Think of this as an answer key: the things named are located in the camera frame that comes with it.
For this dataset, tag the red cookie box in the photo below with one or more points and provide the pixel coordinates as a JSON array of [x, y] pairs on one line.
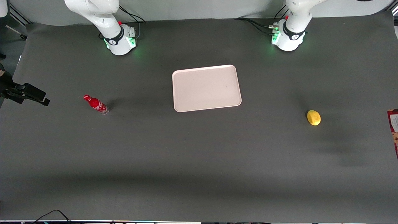
[[394, 130]]

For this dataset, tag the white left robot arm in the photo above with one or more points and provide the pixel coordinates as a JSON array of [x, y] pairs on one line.
[[293, 21]]

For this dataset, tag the white rectangular tray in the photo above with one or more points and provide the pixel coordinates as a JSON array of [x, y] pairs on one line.
[[206, 88]]

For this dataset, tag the red cola bottle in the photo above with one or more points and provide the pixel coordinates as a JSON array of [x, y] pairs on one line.
[[96, 104]]

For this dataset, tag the yellow lemon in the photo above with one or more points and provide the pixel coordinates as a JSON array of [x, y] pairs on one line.
[[313, 118]]

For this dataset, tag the metal frame rail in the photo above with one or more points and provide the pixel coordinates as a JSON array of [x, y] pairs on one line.
[[20, 16]]

